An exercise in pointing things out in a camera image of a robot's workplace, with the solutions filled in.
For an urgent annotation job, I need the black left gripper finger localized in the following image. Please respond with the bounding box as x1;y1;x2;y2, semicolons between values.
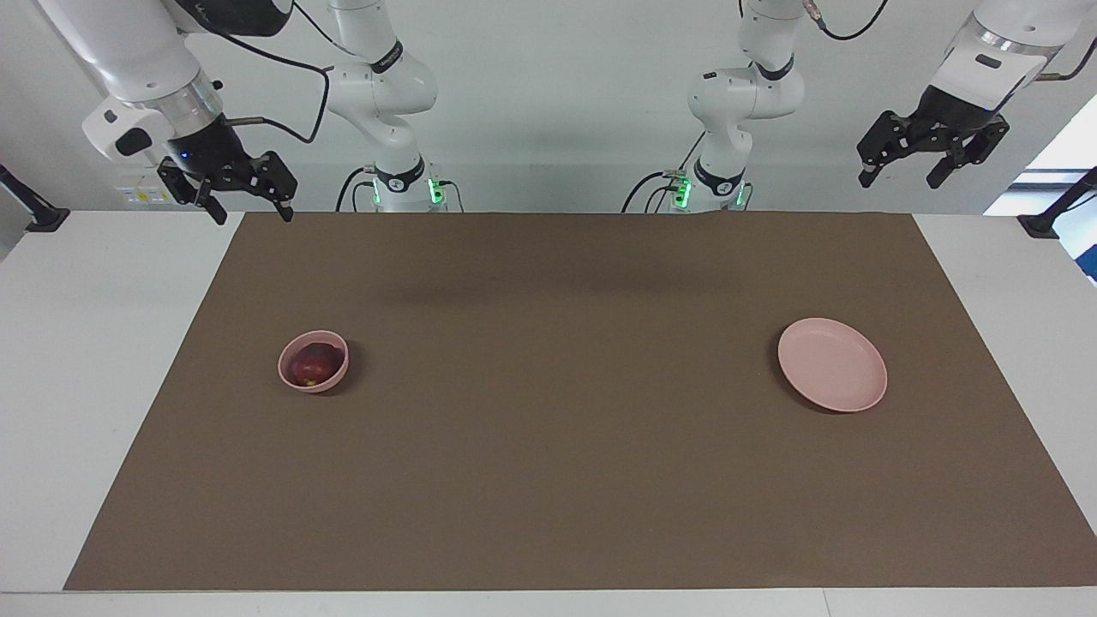
857;111;916;188
926;120;1010;189

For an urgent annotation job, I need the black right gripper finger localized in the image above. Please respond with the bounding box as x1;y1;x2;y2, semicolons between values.
240;152;298;224
157;159;229;226

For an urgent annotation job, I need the dark red apple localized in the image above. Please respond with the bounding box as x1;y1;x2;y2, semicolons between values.
290;343;337;386

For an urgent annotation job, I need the pink bowl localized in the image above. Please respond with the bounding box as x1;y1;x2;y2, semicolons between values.
277;330;351;394

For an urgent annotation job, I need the pink plate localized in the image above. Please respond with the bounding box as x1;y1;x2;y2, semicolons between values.
777;317;889;413

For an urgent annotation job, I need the brown table mat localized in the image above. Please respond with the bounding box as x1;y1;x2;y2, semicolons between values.
64;212;1097;592

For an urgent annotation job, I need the white wall socket panel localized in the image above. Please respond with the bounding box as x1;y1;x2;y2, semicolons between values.
114;163;196;207

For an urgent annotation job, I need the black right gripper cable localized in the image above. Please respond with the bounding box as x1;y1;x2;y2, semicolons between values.
184;0;361;145

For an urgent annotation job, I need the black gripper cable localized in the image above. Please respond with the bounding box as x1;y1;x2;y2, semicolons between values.
804;0;1097;83
184;0;361;145

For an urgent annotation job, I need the black clamp mount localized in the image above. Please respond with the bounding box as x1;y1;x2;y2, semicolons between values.
1017;167;1097;239
0;165;71;234

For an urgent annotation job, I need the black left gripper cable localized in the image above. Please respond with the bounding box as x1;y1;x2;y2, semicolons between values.
804;0;1097;83

